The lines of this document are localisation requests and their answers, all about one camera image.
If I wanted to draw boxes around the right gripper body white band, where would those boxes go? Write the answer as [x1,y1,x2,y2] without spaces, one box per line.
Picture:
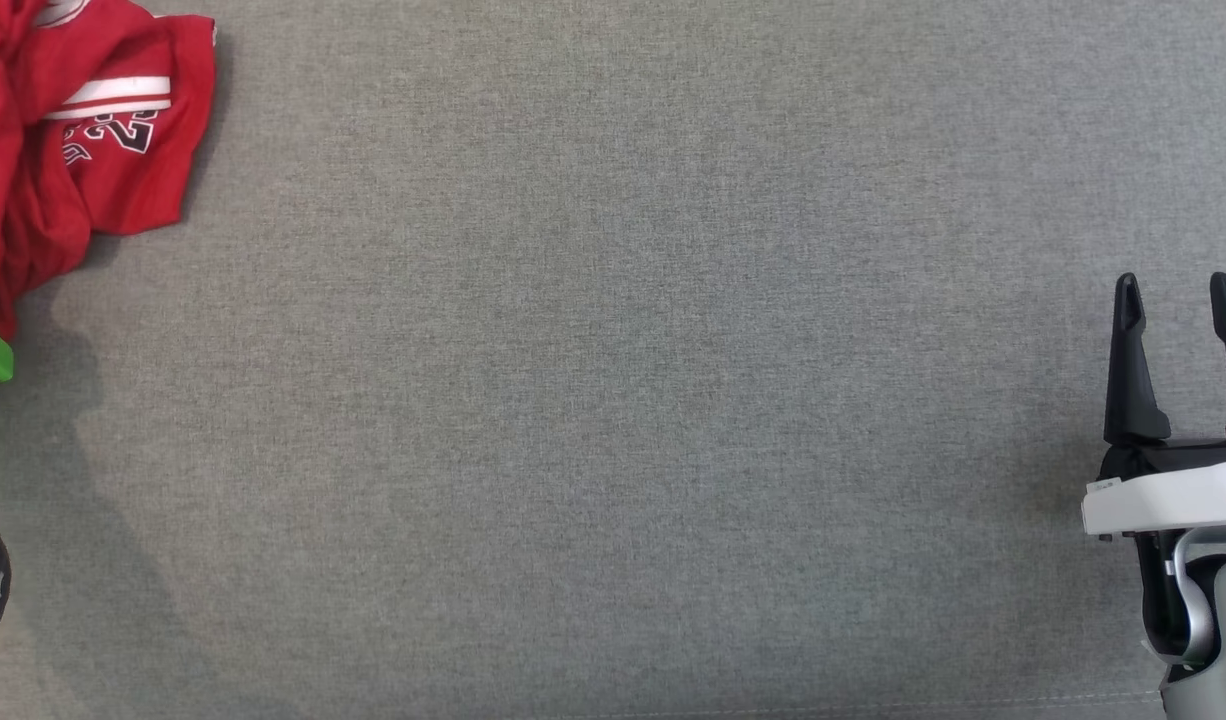
[1081,437,1226,656]

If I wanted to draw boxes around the red basketball shorts number 23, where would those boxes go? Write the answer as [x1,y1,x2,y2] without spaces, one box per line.
[0,0,217,341]

